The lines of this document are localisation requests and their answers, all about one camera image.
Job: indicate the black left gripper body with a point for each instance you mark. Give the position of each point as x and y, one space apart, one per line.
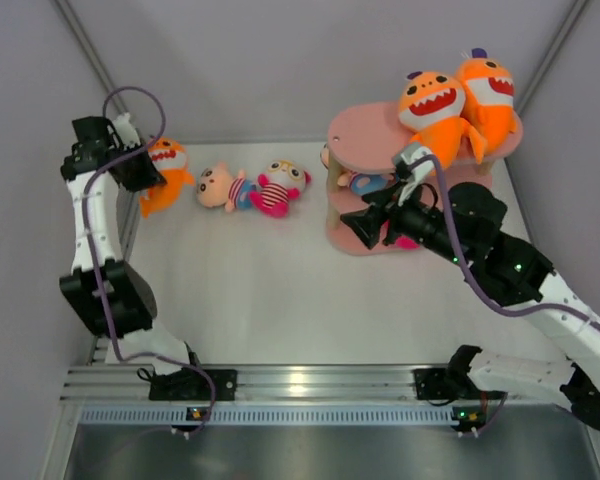
137 172

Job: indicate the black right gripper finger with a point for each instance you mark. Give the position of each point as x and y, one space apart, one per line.
365 224
384 196

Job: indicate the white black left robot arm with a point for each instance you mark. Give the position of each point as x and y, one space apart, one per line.
108 295

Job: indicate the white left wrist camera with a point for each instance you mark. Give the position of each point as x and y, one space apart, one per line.
126 130

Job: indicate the pink striped plush on shelf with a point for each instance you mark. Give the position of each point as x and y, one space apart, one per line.
405 243

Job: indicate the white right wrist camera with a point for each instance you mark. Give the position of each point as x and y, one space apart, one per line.
413 164

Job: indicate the white slotted cable duct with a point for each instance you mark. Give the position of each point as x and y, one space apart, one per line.
278 415

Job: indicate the white pink glasses plush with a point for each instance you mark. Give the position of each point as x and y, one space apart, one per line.
281 182

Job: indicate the pink three-tier shelf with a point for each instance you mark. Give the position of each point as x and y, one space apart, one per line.
364 138

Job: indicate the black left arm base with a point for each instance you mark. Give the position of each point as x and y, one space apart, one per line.
188 385

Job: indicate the orange shark plush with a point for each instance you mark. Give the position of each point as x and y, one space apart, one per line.
172 162
431 106
490 90

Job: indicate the doll plush striped shirt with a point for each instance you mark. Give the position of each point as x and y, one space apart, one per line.
218 187

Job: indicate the blue doll plush on shelf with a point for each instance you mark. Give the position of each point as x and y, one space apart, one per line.
363 183

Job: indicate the aluminium mounting rail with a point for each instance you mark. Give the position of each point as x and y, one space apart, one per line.
100 382

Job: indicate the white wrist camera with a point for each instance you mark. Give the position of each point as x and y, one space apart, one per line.
126 130
413 164

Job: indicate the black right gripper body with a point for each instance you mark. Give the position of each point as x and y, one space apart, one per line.
413 220

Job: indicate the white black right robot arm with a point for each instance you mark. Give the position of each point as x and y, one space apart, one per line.
513 279

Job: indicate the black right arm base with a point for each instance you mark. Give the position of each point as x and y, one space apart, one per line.
431 386

